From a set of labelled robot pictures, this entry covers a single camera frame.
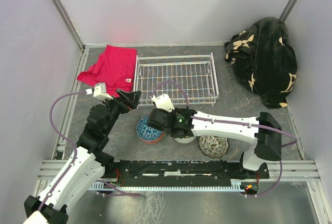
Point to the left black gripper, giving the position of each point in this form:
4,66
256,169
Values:
127,100

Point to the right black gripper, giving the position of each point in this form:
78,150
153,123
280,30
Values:
174,112

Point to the orange flower leaf bowl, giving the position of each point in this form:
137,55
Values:
185,140

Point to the blue triangle pattern bowl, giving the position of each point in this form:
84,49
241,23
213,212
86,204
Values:
147,134

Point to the dark scalloped floral bowl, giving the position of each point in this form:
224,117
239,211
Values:
213,146

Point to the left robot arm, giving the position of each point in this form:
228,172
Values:
87,162

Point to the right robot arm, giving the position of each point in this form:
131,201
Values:
263,133

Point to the red folded cloth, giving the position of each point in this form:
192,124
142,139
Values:
115,67

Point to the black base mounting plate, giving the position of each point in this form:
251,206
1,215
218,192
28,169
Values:
167,174

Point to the black floral plush blanket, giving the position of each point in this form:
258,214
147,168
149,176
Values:
263,62

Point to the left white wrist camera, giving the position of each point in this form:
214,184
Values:
100,92

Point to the white wire dish rack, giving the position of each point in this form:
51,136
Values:
185,78

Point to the aluminium frame rail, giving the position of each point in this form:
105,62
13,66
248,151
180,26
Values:
300,170

